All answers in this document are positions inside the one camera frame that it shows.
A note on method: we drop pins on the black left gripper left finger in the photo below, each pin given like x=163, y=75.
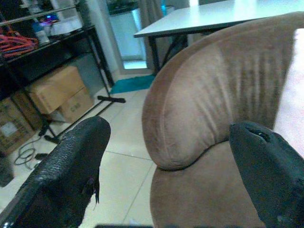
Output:
x=66, y=166

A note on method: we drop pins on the white table with black legs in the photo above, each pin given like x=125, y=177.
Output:
x=213, y=17

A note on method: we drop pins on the teal floor mat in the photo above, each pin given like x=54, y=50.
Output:
x=131, y=83

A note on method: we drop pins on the cardboard box with white label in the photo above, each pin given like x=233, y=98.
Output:
x=13, y=126

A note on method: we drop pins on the beige curtain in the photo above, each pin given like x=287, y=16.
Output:
x=154, y=31

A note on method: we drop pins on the small brown cardboard box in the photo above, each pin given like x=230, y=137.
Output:
x=76, y=105

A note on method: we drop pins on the black metal shelf rack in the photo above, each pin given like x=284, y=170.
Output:
x=54, y=54

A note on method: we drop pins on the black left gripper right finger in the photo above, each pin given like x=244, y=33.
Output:
x=268, y=171

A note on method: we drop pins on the brown suede sofa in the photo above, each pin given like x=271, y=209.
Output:
x=213, y=107

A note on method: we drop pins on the large brown cardboard box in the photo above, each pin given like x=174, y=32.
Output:
x=55, y=89

